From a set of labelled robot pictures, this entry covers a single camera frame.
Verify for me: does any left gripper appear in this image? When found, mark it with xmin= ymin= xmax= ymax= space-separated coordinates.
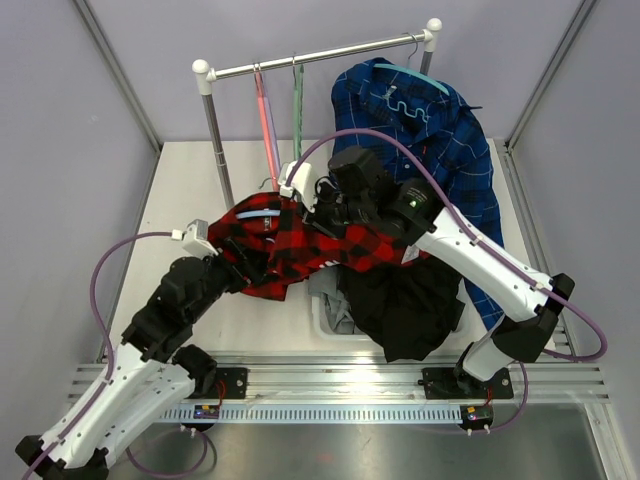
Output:
xmin=187 ymin=236 xmax=276 ymax=323

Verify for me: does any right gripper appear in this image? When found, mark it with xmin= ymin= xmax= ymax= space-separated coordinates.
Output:
xmin=296 ymin=179 xmax=374 ymax=240

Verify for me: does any red black plaid shirt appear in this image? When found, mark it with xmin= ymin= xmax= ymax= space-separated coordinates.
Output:
xmin=208 ymin=196 xmax=428 ymax=301

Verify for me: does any light blue hanger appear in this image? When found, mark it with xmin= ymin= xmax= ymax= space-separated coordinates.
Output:
xmin=235 ymin=184 xmax=282 ymax=244

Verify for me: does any lilac hanger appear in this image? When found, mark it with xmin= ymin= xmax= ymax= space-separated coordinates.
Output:
xmin=254 ymin=67 xmax=281 ymax=173

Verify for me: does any black plain shirt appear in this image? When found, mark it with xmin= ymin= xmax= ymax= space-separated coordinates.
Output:
xmin=339 ymin=257 xmax=465 ymax=363

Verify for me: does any mint green hanger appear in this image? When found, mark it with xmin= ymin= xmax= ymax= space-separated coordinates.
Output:
xmin=293 ymin=62 xmax=304 ymax=160

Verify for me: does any pink hanger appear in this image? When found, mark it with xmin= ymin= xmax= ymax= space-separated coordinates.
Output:
xmin=254 ymin=64 xmax=280 ymax=191

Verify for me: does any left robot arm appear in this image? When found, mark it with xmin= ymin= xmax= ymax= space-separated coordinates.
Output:
xmin=15 ymin=241 xmax=265 ymax=479

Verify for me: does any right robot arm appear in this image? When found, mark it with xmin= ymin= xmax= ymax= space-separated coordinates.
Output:
xmin=282 ymin=146 xmax=575 ymax=399

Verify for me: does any blue plaid shirt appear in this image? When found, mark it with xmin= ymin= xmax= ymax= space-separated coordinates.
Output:
xmin=329 ymin=57 xmax=506 ymax=331

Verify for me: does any white plastic basket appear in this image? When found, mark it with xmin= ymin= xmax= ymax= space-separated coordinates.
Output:
xmin=312 ymin=294 xmax=469 ymax=346

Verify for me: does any clothes rack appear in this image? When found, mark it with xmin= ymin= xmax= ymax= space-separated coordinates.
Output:
xmin=191 ymin=18 xmax=443 ymax=208

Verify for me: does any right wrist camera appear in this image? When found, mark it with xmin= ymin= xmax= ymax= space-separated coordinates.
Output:
xmin=278 ymin=162 xmax=319 ymax=213

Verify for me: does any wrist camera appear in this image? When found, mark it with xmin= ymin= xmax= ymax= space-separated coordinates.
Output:
xmin=278 ymin=162 xmax=319 ymax=213
xmin=170 ymin=219 xmax=219 ymax=259

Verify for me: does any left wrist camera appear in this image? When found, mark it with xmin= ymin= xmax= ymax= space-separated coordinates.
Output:
xmin=170 ymin=219 xmax=219 ymax=259

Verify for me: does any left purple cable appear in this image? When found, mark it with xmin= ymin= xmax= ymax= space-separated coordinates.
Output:
xmin=19 ymin=229 xmax=211 ymax=480

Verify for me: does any purple cable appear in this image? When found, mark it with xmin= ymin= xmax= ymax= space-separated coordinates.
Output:
xmin=289 ymin=128 xmax=609 ymax=436
xmin=19 ymin=229 xmax=211 ymax=480

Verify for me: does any aluminium rail base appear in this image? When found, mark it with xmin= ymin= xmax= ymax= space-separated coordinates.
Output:
xmin=67 ymin=349 xmax=612 ymax=426

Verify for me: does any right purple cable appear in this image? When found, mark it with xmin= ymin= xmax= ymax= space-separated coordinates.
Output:
xmin=289 ymin=128 xmax=609 ymax=436

